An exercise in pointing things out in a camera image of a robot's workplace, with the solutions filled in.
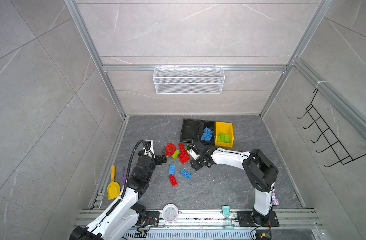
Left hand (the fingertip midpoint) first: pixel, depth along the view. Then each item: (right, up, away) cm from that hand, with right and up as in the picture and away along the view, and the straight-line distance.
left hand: (156, 144), depth 80 cm
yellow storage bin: (+46, +9, +27) cm, 54 cm away
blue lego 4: (+31, +4, +26) cm, 41 cm away
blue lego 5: (+31, +2, +23) cm, 38 cm away
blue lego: (+8, -16, +9) cm, 20 cm away
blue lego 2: (+16, -19, +8) cm, 26 cm away
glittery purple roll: (+64, -30, -3) cm, 70 cm away
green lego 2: (+46, +2, +24) cm, 51 cm away
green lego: (+41, +2, +23) cm, 47 cm away
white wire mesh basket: (+18, +42, +20) cm, 50 cm away
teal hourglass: (+37, -33, -7) cm, 50 cm away
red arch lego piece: (+6, -5, +19) cm, 21 cm away
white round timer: (+9, -33, -7) cm, 35 cm away
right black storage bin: (+36, +11, +34) cm, 51 cm away
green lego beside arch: (+10, -8, +15) cm, 19 cm away
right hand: (+22, -13, +14) cm, 29 cm away
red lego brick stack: (+15, -9, +15) cm, 23 cm away
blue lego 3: (+32, +8, +28) cm, 43 cm away
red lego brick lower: (+9, -21, +5) cm, 24 cm away
